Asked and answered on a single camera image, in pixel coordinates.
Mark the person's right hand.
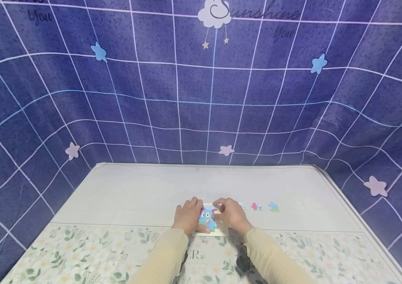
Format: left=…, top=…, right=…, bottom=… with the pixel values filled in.
left=212, top=198, right=255, bottom=237

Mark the person's left hand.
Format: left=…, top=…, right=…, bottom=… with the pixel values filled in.
left=172, top=197, right=212, bottom=237

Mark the blue cartoon puzzle board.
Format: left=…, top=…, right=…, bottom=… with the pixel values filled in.
left=192, top=203, right=230, bottom=237

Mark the person's left forearm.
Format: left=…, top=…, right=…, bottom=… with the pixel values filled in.
left=127, top=228, right=190, bottom=284

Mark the person's right forearm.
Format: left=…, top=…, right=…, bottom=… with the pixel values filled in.
left=244, top=227, right=316, bottom=284

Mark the black wrist band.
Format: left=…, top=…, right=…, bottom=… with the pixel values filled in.
left=236, top=245, right=253, bottom=274

